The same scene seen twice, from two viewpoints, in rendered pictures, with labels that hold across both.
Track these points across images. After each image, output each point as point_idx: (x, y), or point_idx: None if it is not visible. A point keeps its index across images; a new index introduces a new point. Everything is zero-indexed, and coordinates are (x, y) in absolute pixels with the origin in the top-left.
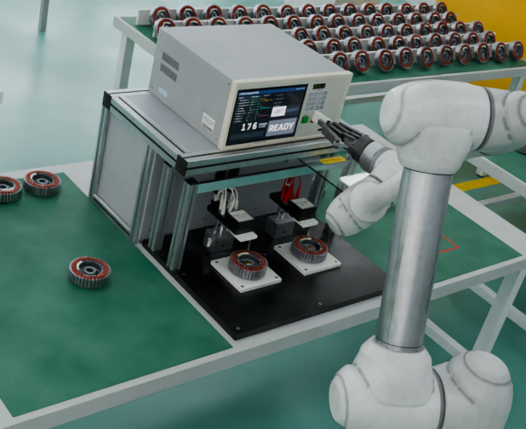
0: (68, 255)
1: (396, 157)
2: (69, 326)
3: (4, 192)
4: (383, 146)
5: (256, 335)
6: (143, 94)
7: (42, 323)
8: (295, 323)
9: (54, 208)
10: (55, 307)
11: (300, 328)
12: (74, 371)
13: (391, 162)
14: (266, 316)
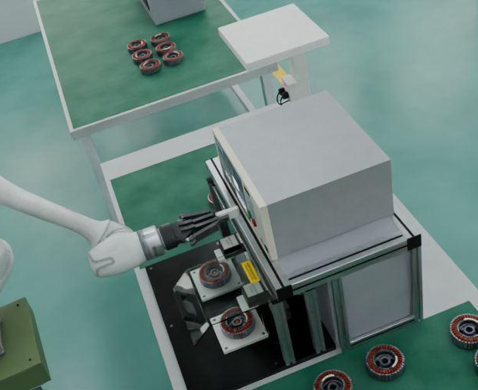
0: None
1: (121, 234)
2: (175, 194)
3: None
4: (144, 231)
5: (149, 284)
6: None
7: (179, 184)
8: (158, 310)
9: None
10: (192, 188)
11: (152, 313)
12: (135, 198)
13: (119, 234)
14: (161, 286)
